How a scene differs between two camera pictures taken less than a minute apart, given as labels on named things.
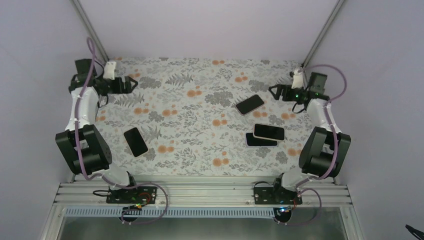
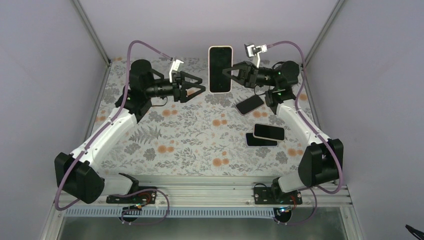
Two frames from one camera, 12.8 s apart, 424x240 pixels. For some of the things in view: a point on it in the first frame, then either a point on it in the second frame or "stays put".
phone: [249, 104] stays put
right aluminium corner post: [319, 38] stays put
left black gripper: [127, 89] → [180, 94]
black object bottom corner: [419, 233] stays put
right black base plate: [276, 195] stays put
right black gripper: [278, 93] → [247, 75]
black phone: [135, 142] → [220, 60]
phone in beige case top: [270, 132] stays put
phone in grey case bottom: [252, 141] stays put
